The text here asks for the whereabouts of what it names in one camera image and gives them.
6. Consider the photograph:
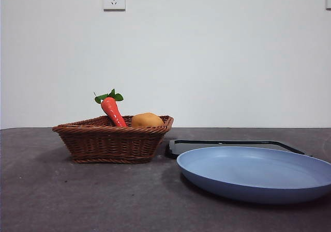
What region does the blue round plate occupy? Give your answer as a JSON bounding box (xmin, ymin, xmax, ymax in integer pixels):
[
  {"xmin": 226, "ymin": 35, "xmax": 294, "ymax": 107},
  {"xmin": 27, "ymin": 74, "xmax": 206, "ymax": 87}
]
[{"xmin": 176, "ymin": 146, "xmax": 331, "ymax": 205}]

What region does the black flat tray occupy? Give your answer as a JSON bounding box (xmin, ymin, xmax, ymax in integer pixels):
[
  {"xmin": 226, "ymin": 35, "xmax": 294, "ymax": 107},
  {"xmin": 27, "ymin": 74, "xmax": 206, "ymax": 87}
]
[{"xmin": 164, "ymin": 139, "xmax": 313, "ymax": 159}]

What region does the orange toy carrot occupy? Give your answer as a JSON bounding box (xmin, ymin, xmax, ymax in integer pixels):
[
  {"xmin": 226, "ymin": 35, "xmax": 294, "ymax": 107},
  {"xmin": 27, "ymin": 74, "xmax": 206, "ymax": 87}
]
[{"xmin": 94, "ymin": 88, "xmax": 128, "ymax": 128}]

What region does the brown wicker basket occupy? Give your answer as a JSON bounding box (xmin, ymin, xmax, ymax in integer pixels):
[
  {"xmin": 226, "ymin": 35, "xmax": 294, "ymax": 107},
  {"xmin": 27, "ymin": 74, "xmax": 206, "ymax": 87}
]
[{"xmin": 51, "ymin": 115, "xmax": 174, "ymax": 164}]

